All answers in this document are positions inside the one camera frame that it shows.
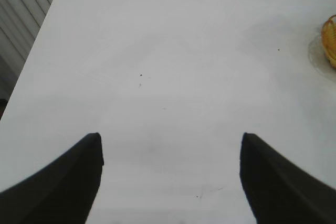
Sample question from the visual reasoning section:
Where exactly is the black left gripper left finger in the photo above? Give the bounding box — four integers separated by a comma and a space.
0, 132, 104, 224

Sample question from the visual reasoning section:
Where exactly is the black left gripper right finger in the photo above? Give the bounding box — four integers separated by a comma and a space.
239, 132, 336, 224

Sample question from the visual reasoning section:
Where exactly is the yellow woven wicker basket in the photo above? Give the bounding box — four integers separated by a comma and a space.
321, 14, 336, 70

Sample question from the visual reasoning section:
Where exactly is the white ribbed panel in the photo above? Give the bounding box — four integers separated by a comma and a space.
0, 0, 66, 104

